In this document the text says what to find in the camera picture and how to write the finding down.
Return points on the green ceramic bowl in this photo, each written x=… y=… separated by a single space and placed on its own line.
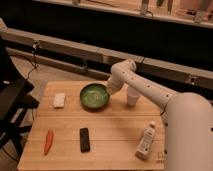
x=94 y=96

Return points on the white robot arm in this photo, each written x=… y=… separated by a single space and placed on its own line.
x=187 y=117

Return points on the white paper cup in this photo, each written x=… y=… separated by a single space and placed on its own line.
x=132 y=96

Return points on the white sponge block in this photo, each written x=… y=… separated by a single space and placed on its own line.
x=59 y=100

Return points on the black remote control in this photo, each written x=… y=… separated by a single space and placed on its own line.
x=84 y=140

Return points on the white plastic bottle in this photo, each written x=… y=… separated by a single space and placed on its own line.
x=144 y=146

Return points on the orange carrot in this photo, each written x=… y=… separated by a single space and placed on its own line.
x=48 y=141

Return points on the black office chair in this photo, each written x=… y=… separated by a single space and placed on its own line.
x=15 y=100

